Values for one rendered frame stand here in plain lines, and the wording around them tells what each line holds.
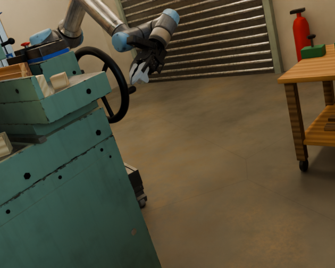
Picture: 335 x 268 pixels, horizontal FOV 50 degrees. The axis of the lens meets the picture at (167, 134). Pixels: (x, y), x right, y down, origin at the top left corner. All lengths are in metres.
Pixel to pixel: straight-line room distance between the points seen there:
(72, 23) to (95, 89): 0.94
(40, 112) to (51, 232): 0.31
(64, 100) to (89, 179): 0.25
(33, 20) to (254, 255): 4.14
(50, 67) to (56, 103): 0.29
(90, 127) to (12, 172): 0.24
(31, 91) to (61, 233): 0.37
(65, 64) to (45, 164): 0.38
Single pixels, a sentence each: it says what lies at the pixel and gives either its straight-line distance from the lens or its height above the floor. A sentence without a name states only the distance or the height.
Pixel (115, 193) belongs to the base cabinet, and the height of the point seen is 0.55.
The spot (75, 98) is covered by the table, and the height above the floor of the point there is 0.87.
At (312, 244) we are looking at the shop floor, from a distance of 1.58.
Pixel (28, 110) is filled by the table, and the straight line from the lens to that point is 0.93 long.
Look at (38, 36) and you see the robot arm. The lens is 1.88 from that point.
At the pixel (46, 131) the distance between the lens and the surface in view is 0.96.
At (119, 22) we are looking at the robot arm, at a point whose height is 0.99.
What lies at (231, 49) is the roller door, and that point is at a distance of 4.12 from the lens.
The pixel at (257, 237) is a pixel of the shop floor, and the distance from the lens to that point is 1.64.
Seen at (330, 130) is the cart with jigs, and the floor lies 0.18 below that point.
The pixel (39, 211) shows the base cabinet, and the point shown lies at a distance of 0.95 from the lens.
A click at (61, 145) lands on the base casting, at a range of 0.96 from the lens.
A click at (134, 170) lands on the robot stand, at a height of 0.22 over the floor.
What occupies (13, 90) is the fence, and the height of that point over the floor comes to 0.93.
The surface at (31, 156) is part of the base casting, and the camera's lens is 0.92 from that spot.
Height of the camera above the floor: 1.03
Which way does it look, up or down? 20 degrees down
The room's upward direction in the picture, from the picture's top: 17 degrees counter-clockwise
